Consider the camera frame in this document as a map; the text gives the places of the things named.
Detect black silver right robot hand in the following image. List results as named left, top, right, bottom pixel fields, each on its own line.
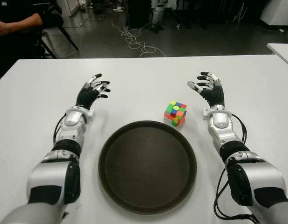
left=187, top=71, right=225, bottom=108

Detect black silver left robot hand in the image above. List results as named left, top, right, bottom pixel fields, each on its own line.
left=75, top=73, right=111, bottom=110

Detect multicolour Rubik's cube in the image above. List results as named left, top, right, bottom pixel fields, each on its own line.
left=163, top=100, right=188, bottom=128

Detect dark brown round plate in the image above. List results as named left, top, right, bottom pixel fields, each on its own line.
left=98, top=120, right=198, bottom=215

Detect black chair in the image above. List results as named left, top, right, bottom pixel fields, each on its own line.
left=40, top=4, right=79, bottom=59

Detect white side table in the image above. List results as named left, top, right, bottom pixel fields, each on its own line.
left=267, top=43, right=288, bottom=64

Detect silver metal stand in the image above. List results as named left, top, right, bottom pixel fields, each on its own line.
left=232, top=1, right=249, bottom=24

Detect white cupboard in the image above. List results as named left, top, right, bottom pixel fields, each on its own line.
left=56, top=0, right=81, bottom=16

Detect silver humanoid robot legs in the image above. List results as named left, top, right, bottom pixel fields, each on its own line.
left=151, top=0, right=165, bottom=33

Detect seated person in black shirt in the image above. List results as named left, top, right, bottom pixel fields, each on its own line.
left=0, top=0, right=44, bottom=80

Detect white cabinet with black base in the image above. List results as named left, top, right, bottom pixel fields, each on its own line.
left=260, top=0, right=288, bottom=26

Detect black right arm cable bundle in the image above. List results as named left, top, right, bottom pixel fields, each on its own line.
left=213, top=112, right=261, bottom=224

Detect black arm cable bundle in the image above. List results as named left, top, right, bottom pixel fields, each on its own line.
left=213, top=112, right=261, bottom=224
left=52, top=114, right=67, bottom=150

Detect black left arm cable bundle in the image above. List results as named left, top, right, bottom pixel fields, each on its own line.
left=52, top=114, right=67, bottom=150

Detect white tangled floor cable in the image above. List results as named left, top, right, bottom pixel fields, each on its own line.
left=111, top=16, right=167, bottom=58

